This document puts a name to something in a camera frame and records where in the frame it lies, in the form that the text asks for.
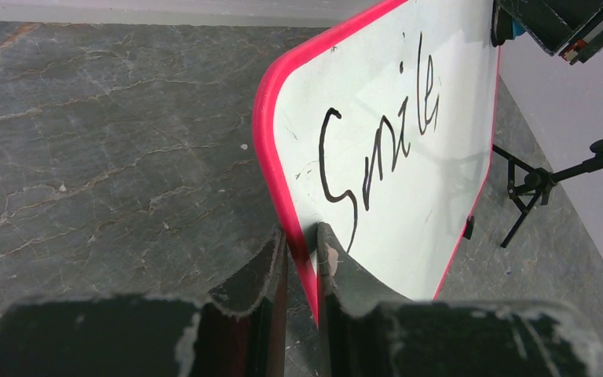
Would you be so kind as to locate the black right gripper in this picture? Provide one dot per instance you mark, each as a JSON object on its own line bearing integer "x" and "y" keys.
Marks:
{"x": 573, "y": 30}

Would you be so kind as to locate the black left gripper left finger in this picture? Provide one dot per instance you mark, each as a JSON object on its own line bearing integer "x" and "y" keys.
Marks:
{"x": 237, "y": 328}

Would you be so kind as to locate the pink framed whiteboard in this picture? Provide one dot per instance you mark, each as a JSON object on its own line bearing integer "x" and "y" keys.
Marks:
{"x": 382, "y": 127}

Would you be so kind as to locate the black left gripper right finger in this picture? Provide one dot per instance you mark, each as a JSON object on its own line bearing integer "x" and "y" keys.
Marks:
{"x": 368, "y": 329}

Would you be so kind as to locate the blue whiteboard eraser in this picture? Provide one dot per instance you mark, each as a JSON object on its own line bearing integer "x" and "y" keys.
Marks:
{"x": 504, "y": 27}

